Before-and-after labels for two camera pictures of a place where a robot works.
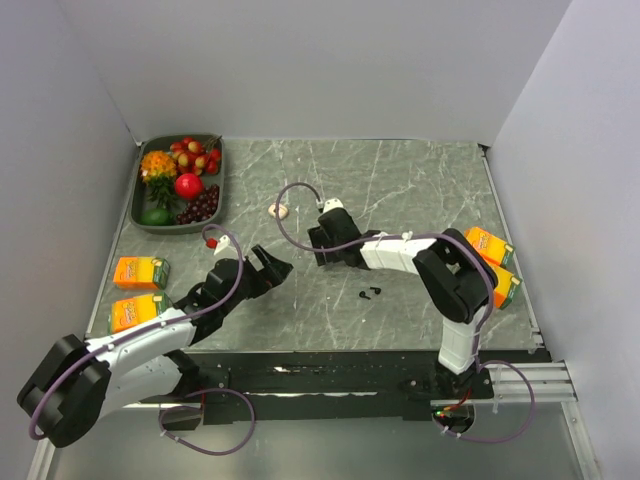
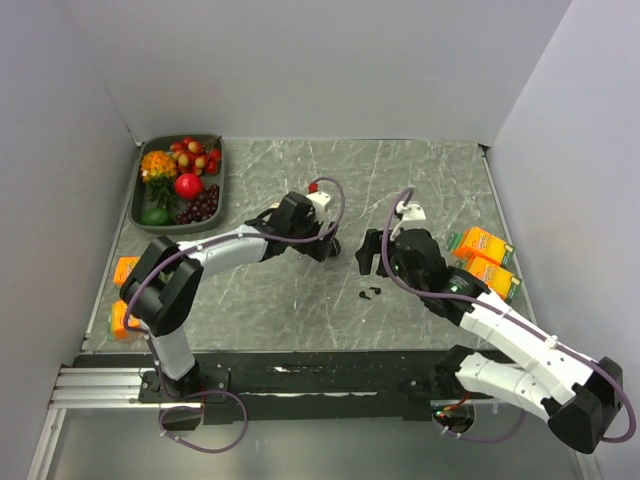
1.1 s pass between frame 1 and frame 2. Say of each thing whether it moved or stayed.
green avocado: stayed
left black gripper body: moved
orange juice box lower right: stayed
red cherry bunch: stayed
